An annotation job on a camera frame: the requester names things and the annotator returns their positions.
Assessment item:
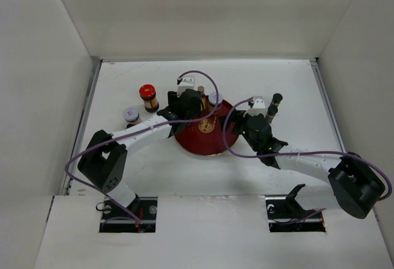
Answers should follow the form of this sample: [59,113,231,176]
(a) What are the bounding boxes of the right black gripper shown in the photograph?
[219,108,260,152]

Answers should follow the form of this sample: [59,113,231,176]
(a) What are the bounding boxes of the yellow label oil bottle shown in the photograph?
[197,86,206,112]

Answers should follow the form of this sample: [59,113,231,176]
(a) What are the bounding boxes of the white lid sauce jar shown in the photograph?
[208,92,223,115]
[123,107,140,128]

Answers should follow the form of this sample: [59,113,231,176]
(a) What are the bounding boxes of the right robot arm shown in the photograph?
[222,109,393,219]

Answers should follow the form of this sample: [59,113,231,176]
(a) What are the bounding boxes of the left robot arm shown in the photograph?
[78,89,203,219]

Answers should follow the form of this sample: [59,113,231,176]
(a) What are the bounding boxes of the black cap pepper shaker near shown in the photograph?
[265,105,278,124]

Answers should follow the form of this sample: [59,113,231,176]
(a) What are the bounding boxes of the black cap pepper shaker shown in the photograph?
[265,105,278,124]
[271,93,283,107]

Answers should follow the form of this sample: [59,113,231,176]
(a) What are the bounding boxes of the black cap pepper shaker far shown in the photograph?
[271,93,283,107]

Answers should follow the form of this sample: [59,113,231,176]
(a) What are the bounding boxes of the red round tray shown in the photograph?
[175,100,232,156]

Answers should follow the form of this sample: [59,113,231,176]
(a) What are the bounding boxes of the red lid sauce jar back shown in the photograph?
[139,84,159,113]

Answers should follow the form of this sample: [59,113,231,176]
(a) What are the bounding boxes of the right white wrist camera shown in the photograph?
[245,96,266,116]

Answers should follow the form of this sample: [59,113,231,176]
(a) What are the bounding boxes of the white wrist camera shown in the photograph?
[177,75,195,97]
[245,96,266,116]

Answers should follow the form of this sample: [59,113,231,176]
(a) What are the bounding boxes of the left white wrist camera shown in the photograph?
[177,75,195,97]

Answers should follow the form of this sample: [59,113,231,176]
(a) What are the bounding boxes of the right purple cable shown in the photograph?
[222,97,394,201]

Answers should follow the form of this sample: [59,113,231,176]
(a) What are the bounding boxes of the purple cable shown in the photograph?
[65,70,220,223]
[222,97,394,201]

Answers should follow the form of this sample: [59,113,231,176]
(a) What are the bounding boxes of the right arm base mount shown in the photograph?
[265,184,326,233]

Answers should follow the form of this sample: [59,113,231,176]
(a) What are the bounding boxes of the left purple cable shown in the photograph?
[65,70,220,223]

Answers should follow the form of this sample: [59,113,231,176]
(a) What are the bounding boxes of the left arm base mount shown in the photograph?
[95,193,158,233]

